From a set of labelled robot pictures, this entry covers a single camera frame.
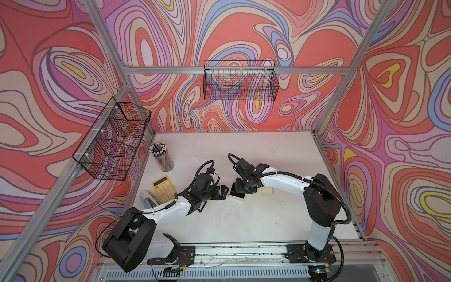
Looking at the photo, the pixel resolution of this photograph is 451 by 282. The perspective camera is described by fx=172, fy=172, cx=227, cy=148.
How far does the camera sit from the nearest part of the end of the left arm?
639mm

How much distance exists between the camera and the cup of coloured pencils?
90 cm

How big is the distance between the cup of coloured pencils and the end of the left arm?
284 millimetres
